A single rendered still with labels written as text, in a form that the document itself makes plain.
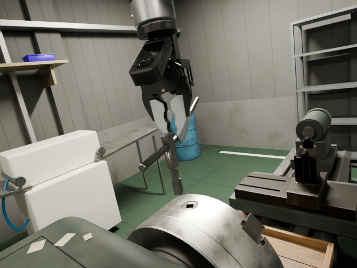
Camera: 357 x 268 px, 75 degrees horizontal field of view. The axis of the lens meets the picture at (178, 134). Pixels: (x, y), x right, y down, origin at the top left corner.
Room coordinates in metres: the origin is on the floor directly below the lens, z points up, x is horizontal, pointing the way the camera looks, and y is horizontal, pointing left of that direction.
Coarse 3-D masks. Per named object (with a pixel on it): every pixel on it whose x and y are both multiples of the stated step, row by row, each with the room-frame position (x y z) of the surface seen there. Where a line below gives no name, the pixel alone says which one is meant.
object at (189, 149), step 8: (192, 120) 4.15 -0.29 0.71; (176, 128) 4.08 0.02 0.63; (192, 128) 4.13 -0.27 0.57; (192, 136) 4.11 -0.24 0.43; (176, 144) 4.11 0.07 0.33; (184, 144) 4.06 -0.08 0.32; (192, 144) 4.09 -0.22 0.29; (176, 152) 4.13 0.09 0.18; (184, 152) 4.06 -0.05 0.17; (192, 152) 4.08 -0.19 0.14; (184, 160) 4.07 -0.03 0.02
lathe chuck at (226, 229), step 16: (160, 208) 0.47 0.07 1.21; (176, 208) 0.41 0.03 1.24; (208, 208) 0.39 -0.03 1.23; (224, 208) 0.40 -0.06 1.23; (192, 224) 0.35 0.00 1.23; (208, 224) 0.36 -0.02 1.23; (224, 224) 0.36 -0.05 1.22; (240, 224) 0.37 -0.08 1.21; (224, 240) 0.33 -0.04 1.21; (240, 240) 0.34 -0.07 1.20; (240, 256) 0.31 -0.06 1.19; (256, 256) 0.32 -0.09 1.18; (272, 256) 0.34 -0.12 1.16
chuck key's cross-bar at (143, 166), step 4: (196, 100) 0.59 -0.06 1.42; (192, 104) 0.57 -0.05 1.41; (196, 104) 0.57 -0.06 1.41; (192, 108) 0.54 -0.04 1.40; (192, 112) 0.53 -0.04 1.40; (176, 136) 0.43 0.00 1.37; (176, 140) 0.42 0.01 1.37; (164, 144) 0.39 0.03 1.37; (160, 148) 0.36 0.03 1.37; (164, 148) 0.37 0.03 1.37; (168, 148) 0.38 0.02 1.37; (156, 152) 0.35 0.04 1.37; (160, 152) 0.35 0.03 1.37; (164, 152) 0.36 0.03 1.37; (152, 156) 0.33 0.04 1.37; (156, 156) 0.34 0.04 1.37; (160, 156) 0.35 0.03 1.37; (144, 160) 0.32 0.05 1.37; (148, 160) 0.32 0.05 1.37; (152, 160) 0.32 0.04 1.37; (156, 160) 0.33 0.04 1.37; (140, 164) 0.30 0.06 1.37; (144, 164) 0.30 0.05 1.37; (148, 164) 0.31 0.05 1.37; (140, 168) 0.30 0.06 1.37; (144, 168) 0.30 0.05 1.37
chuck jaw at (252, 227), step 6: (246, 216) 0.42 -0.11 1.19; (252, 216) 0.41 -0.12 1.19; (246, 222) 0.38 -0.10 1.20; (252, 222) 0.40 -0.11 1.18; (258, 222) 0.41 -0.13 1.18; (246, 228) 0.37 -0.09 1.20; (252, 228) 0.37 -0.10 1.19; (258, 228) 0.40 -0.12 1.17; (264, 228) 0.40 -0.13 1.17; (252, 234) 0.36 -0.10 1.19; (258, 234) 0.37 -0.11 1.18; (258, 240) 0.36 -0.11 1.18
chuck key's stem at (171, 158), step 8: (160, 136) 0.39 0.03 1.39; (168, 136) 0.39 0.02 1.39; (168, 144) 0.38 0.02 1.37; (168, 152) 0.38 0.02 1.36; (168, 160) 0.39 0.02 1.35; (176, 160) 0.39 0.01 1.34; (168, 168) 0.39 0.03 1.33; (176, 168) 0.39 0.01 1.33; (176, 176) 0.39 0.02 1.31; (176, 184) 0.39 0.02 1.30; (176, 192) 0.39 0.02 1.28
